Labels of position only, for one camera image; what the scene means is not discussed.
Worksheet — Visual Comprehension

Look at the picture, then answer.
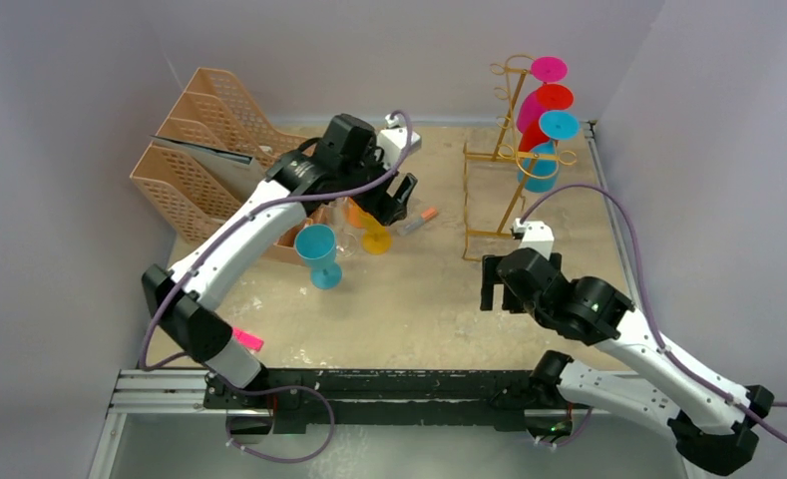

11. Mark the red wine glass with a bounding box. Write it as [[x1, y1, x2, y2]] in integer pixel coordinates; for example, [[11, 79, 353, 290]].
[[516, 83, 580, 152]]

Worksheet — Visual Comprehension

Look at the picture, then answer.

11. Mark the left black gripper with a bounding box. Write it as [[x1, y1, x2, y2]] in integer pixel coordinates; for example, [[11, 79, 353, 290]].
[[338, 142, 414, 225]]

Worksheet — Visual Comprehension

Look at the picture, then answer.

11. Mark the gold wire glass rack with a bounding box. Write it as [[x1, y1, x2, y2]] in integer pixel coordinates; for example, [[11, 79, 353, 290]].
[[462, 54, 540, 261]]

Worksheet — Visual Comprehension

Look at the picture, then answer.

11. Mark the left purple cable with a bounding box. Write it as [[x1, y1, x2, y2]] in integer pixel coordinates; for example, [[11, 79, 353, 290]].
[[137, 109, 414, 373]]

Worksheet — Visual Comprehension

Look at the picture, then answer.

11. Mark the yellow wine glass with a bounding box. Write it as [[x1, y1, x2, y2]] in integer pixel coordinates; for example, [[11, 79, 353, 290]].
[[359, 212, 392, 254]]

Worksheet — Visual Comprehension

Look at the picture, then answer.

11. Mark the orange wine glass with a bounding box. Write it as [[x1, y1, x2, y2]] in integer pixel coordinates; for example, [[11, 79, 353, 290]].
[[344, 198, 364, 230]]

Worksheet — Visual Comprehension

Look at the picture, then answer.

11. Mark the blue wine glass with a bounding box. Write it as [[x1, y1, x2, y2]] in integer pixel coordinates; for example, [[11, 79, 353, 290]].
[[294, 224, 342, 289], [518, 141, 578, 193]]

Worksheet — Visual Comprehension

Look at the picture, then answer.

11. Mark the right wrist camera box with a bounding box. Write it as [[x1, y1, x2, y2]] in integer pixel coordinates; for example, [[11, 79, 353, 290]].
[[512, 218, 555, 259]]

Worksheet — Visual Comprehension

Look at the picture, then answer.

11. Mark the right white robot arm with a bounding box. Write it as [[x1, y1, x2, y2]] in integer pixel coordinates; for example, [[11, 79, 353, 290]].
[[480, 247, 774, 476]]

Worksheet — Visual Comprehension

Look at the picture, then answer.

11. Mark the grey folder in organizer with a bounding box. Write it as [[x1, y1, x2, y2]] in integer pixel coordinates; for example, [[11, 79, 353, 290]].
[[152, 135, 264, 200]]

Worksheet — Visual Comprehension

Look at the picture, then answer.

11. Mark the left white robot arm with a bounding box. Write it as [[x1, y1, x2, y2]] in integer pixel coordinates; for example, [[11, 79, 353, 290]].
[[138, 110, 421, 408]]

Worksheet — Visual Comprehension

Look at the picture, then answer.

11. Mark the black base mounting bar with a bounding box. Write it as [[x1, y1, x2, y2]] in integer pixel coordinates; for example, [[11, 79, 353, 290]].
[[203, 368, 586, 437]]

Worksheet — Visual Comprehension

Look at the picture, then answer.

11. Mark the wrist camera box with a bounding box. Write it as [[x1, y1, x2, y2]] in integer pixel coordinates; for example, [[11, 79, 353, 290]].
[[512, 218, 555, 259], [376, 115, 422, 166]]

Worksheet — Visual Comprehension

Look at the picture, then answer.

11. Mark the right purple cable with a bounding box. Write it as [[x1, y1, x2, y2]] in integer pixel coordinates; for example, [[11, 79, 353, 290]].
[[518, 183, 787, 459]]

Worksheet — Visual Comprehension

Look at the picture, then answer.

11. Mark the blue wine glass front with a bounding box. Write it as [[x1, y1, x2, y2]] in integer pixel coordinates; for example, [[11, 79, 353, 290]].
[[294, 224, 342, 289]]

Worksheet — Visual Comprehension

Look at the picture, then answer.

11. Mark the grey orange highlighter marker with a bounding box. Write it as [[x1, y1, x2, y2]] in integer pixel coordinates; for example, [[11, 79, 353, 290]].
[[398, 208, 438, 237]]

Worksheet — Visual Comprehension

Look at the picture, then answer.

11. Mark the clear wine glass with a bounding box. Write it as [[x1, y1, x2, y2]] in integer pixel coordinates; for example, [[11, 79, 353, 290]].
[[329, 208, 358, 258]]

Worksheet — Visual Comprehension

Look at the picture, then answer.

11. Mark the pink plastic clip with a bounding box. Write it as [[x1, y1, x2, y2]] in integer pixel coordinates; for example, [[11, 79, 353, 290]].
[[232, 327, 264, 352]]

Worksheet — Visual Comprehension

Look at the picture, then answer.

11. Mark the orange plastic file organizer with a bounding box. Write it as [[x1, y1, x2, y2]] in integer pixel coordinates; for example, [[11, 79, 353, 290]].
[[131, 68, 304, 245]]

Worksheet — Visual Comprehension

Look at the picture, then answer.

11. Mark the magenta wine glass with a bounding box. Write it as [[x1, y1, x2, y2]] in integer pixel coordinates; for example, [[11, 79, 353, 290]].
[[516, 56, 575, 133]]

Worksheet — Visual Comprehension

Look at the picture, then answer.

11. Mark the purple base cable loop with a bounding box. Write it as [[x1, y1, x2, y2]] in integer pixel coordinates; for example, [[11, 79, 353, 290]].
[[224, 384, 337, 464]]

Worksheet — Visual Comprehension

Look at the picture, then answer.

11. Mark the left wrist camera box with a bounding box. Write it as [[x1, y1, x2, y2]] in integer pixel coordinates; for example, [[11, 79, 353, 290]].
[[376, 115, 422, 166]]

